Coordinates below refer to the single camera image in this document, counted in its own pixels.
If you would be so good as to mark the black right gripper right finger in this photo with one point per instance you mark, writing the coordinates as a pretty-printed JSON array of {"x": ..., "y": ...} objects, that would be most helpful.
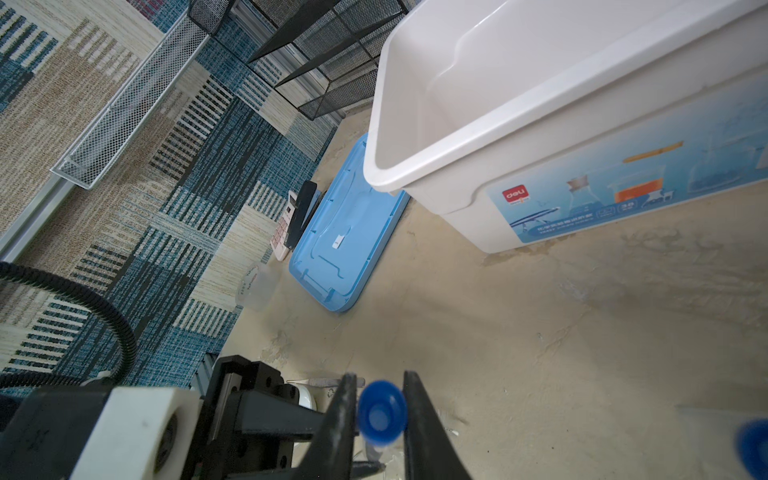
[{"x": 429, "y": 453}]

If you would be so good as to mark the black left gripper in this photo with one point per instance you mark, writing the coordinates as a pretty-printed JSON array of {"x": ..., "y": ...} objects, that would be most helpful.
[{"x": 246, "y": 425}]

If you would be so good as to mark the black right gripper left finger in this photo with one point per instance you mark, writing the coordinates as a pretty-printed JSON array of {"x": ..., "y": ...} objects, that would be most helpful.
[{"x": 330, "y": 453}]

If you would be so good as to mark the test tube blue cap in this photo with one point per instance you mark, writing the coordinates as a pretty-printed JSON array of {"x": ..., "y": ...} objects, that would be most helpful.
[
  {"x": 751, "y": 447},
  {"x": 382, "y": 419}
]

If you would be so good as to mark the white ceramic mortar bowl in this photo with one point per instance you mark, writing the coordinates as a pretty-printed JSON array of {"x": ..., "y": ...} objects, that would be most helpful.
[{"x": 306, "y": 397}]

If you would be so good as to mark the pink calculator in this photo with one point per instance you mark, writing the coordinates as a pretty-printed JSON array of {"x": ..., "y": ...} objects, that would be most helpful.
[{"x": 277, "y": 242}]

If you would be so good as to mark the blue plastic bin lid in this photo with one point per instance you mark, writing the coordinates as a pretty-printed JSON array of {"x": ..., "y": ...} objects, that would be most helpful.
[{"x": 346, "y": 236}]

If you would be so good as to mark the black stapler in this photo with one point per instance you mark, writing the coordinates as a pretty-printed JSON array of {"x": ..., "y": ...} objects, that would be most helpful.
[{"x": 302, "y": 207}]

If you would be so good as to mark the white plastic storage bin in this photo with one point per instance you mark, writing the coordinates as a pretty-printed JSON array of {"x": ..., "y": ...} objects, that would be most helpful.
[{"x": 523, "y": 121}]

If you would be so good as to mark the white mesh wall basket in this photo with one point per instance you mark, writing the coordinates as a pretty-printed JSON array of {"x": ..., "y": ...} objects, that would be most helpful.
[{"x": 109, "y": 134}]

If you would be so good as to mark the black wire shelf rack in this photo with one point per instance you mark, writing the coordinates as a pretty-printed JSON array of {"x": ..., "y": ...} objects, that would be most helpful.
[{"x": 318, "y": 57}]

